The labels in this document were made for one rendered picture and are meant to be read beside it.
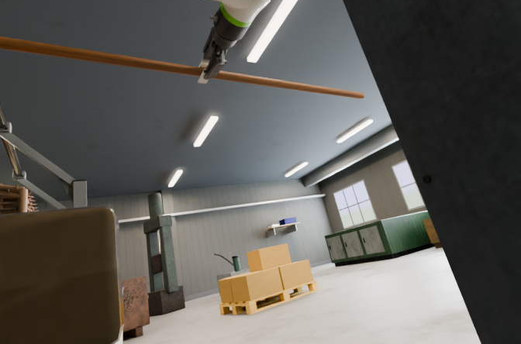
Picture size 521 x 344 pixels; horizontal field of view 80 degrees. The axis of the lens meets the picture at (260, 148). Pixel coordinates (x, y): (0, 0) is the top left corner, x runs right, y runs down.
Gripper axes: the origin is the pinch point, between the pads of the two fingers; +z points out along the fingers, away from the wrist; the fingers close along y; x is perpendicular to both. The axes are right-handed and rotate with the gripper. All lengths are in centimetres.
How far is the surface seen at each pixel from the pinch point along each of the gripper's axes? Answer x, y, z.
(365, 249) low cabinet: 553, 87, 472
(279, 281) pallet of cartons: 199, 91, 306
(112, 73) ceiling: 6, -197, 276
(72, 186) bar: -38, 24, 39
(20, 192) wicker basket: -44, 46, -26
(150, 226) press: 114, -68, 665
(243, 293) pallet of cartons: 145, 93, 312
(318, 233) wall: 716, 11, 817
